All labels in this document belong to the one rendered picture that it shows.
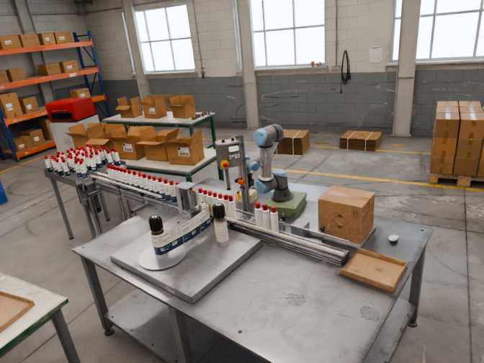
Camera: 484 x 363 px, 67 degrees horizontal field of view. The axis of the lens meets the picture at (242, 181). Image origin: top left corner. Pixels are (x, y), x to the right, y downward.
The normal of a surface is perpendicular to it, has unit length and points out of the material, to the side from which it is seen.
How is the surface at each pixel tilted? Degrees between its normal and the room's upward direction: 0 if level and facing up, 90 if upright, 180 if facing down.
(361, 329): 0
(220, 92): 90
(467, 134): 91
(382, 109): 90
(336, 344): 0
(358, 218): 90
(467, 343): 0
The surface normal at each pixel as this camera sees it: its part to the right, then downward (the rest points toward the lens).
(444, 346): -0.09, -0.92
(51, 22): 0.88, 0.11
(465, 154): -0.43, 0.41
